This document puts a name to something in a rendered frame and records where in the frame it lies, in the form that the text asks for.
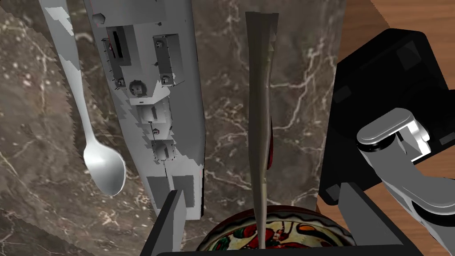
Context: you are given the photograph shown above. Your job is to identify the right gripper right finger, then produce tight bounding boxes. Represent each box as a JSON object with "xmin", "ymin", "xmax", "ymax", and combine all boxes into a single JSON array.
[{"xmin": 339, "ymin": 182, "xmax": 410, "ymax": 247}]

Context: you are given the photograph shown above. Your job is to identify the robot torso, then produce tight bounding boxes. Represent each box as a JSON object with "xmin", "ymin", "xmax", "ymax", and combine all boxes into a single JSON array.
[{"xmin": 318, "ymin": 28, "xmax": 455, "ymax": 256}]

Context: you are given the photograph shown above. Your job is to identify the patterned bowl with red rim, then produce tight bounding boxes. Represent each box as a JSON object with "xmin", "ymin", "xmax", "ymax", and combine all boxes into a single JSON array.
[{"xmin": 195, "ymin": 205, "xmax": 357, "ymax": 252}]

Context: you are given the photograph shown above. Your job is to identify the silver spoon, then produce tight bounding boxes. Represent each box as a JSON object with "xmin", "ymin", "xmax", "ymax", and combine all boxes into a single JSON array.
[{"xmin": 38, "ymin": 0, "xmax": 127, "ymax": 197}]

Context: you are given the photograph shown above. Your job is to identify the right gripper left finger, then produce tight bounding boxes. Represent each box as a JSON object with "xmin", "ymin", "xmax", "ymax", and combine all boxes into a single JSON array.
[{"xmin": 140, "ymin": 189, "xmax": 188, "ymax": 256}]

